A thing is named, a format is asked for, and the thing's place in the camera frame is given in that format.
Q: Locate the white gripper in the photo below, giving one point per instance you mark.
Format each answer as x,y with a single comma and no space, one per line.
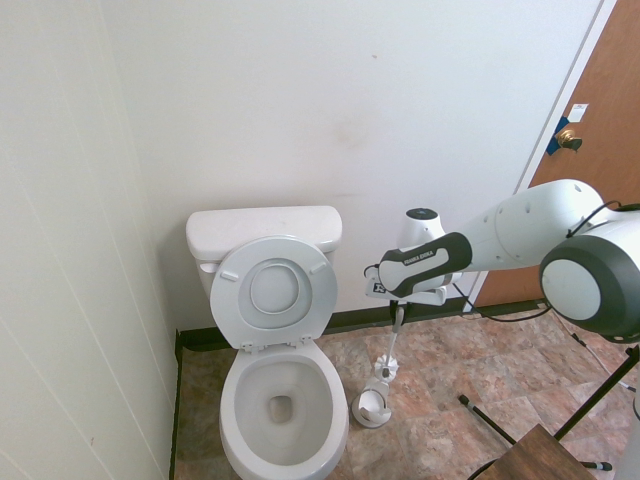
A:
425,296

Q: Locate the white toilet brush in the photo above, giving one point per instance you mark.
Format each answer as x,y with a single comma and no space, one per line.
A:
392,350

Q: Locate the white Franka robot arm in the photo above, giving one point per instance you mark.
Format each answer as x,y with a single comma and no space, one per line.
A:
525,225

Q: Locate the white toilet brush holder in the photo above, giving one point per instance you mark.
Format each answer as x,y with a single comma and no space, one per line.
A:
372,407

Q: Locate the white toilet seat with lid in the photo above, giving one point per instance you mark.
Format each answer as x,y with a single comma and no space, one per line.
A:
275,290

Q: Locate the white toilet tank lid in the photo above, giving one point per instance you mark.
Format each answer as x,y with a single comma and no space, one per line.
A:
260,227

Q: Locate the white toilet bowl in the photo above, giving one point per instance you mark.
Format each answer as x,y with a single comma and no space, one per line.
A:
300,440

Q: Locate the white toilet tank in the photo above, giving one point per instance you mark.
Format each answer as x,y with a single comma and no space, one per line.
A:
205,275

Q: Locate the long black baseboard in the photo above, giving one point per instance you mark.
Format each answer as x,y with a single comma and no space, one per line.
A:
360,320

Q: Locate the dark wooden table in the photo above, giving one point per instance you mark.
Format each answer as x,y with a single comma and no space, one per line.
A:
555,455

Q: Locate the blue tape strip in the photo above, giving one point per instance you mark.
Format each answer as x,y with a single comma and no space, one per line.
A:
554,142

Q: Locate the short black baseboard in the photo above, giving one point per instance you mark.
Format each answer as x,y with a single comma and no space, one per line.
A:
174,400

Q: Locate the brass door knob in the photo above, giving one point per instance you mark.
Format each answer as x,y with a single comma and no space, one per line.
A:
569,137

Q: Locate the white paper label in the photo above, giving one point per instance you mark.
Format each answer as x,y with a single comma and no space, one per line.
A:
578,112

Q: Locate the brown wooden door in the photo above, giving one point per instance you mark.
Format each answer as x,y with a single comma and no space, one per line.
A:
600,90

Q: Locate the black camera tripod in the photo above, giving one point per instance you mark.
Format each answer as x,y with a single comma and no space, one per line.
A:
600,395

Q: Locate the white door frame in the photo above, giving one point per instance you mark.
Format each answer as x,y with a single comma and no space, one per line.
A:
565,90

